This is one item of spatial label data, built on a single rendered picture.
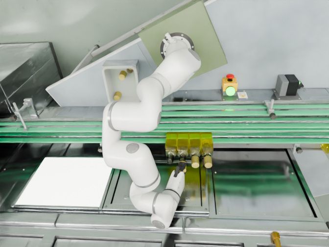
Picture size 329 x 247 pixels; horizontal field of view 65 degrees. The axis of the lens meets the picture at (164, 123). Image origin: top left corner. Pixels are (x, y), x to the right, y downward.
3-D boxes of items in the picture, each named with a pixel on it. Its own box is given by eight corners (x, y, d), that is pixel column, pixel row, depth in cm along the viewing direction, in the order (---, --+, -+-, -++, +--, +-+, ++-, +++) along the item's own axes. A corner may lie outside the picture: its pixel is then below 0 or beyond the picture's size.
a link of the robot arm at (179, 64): (133, 88, 83) (164, 50, 75) (162, 73, 104) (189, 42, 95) (154, 109, 83) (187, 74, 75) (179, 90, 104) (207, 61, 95)
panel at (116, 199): (45, 159, 148) (12, 210, 120) (43, 155, 146) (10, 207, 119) (205, 160, 139) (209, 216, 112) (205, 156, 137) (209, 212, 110)
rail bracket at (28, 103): (36, 111, 153) (16, 136, 135) (26, 86, 143) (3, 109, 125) (44, 111, 152) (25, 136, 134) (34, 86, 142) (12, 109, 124)
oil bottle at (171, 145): (168, 131, 142) (165, 159, 125) (167, 122, 138) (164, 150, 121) (178, 131, 141) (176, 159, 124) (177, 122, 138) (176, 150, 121)
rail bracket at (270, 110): (261, 104, 128) (268, 119, 117) (264, 90, 123) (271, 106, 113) (270, 104, 127) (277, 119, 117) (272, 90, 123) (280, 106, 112)
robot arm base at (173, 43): (153, 41, 117) (149, 55, 105) (176, 24, 112) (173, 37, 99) (174, 67, 124) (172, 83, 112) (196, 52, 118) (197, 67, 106)
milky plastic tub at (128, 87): (112, 97, 147) (109, 106, 140) (105, 60, 133) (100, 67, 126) (143, 97, 145) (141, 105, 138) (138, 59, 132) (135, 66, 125)
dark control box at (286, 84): (274, 87, 136) (279, 96, 129) (277, 74, 131) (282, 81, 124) (291, 87, 135) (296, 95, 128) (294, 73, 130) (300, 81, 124)
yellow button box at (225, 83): (221, 88, 139) (222, 96, 133) (222, 76, 134) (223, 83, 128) (234, 88, 138) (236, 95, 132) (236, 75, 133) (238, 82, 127)
